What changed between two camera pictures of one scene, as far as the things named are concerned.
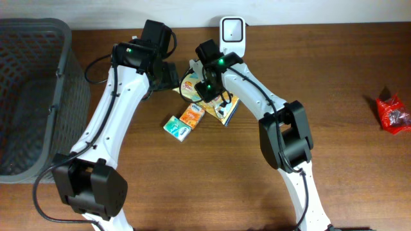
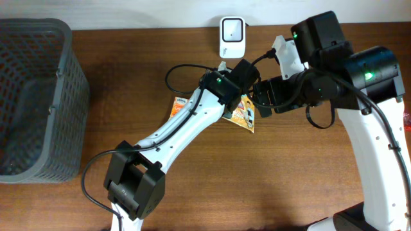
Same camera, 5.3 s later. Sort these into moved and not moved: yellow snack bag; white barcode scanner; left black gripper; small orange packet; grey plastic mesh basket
Moved: yellow snack bag; left black gripper; small orange packet
Not moved: grey plastic mesh basket; white barcode scanner
